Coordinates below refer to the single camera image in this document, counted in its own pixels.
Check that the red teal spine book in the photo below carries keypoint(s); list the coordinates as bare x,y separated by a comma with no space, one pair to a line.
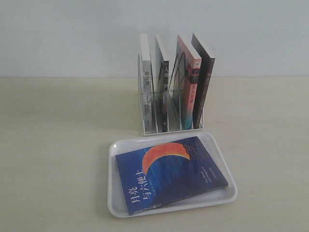
185,76

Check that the dark brown spine book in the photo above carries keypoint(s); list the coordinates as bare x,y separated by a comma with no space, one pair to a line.
206,67

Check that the white plastic tray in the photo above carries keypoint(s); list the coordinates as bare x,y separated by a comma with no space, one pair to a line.
115,197

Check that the black grey spine book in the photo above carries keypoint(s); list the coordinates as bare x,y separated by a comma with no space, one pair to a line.
162,74

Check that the clear acrylic book rack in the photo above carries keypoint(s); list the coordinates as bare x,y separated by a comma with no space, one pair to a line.
173,121

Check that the blue moon cover book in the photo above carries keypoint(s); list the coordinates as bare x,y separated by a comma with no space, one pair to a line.
166,173

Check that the white grey spine book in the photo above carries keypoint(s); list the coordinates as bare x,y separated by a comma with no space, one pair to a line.
146,81

